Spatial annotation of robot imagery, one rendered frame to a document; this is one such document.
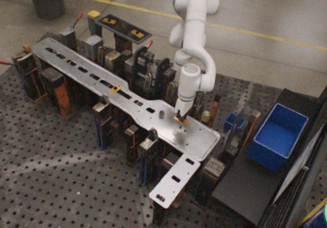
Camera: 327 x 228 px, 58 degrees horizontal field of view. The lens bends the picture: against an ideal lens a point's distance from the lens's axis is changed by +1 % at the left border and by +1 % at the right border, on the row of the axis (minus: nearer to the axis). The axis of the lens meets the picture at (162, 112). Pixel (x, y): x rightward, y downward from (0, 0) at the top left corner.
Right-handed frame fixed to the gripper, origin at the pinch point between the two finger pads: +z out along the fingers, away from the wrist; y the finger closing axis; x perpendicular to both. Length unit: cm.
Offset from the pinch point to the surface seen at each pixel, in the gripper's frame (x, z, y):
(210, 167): 25.7, 3.3, 14.7
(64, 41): -105, 9, -13
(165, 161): 5.4, 11.2, 20.8
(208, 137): 14.7, 9.2, -3.9
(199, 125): 7.1, 9.2, -8.3
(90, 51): -78, 4, -12
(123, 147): -30, 39, 13
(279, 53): -7, 109, -260
